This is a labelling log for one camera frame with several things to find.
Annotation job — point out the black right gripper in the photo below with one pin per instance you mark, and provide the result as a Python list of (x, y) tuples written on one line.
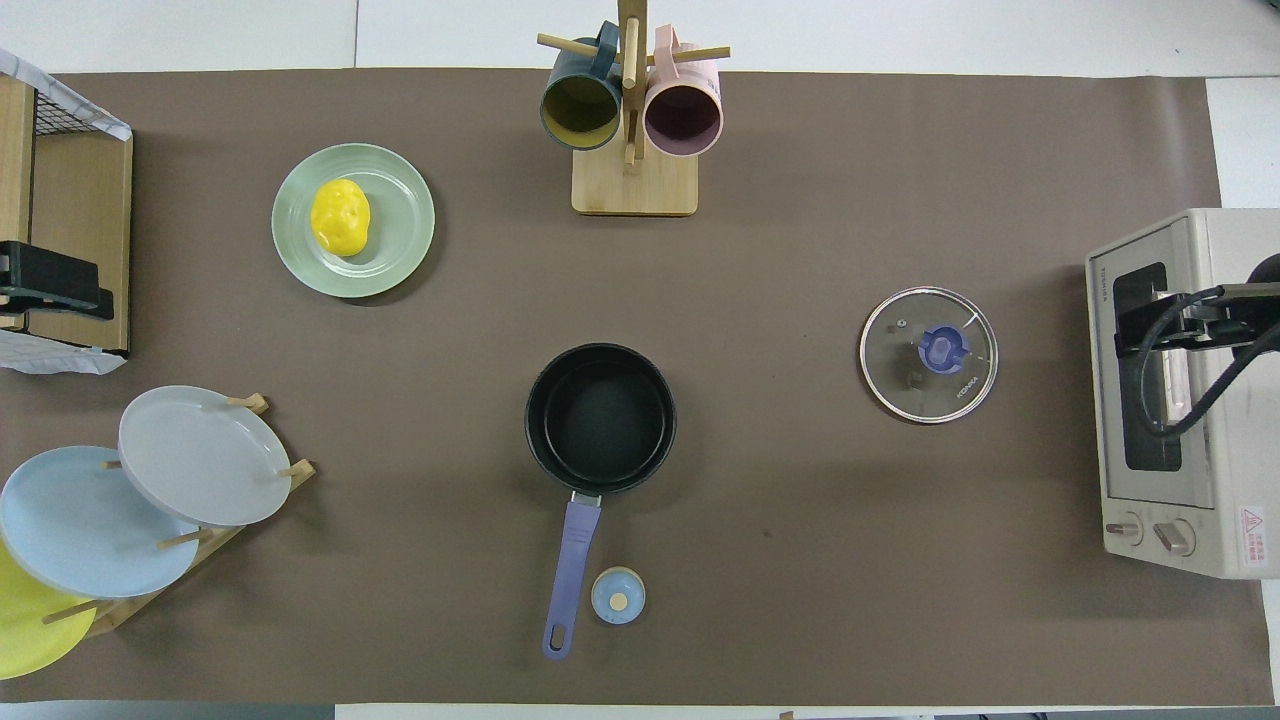
[(1215, 320)]

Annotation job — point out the glass lid with purple knob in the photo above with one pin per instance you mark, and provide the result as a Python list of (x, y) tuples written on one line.
[(905, 375)]

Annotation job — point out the grey plate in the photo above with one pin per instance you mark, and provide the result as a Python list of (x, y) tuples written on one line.
[(205, 455)]

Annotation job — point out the light blue plate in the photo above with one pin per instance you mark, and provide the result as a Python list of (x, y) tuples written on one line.
[(80, 525)]

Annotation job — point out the wooden plate rack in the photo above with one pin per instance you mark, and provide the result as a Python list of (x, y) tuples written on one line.
[(215, 535)]

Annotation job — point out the yellow plate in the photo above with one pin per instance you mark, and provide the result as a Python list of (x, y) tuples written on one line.
[(25, 625)]

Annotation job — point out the mint green plate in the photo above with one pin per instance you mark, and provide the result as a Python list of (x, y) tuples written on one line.
[(400, 230)]

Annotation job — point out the white checked cloth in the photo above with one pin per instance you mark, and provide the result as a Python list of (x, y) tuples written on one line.
[(60, 88)]

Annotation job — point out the beige toaster oven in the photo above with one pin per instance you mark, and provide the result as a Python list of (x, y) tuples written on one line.
[(1230, 480)]

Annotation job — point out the brown table mat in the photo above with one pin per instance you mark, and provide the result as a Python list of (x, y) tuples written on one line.
[(800, 560)]

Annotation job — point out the pink mug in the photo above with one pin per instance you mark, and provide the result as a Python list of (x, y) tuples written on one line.
[(683, 115)]

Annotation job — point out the wooden mug tree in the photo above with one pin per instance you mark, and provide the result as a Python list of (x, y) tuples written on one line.
[(634, 185)]

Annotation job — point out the dark teal mug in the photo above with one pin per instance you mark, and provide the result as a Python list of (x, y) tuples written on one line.
[(580, 105)]

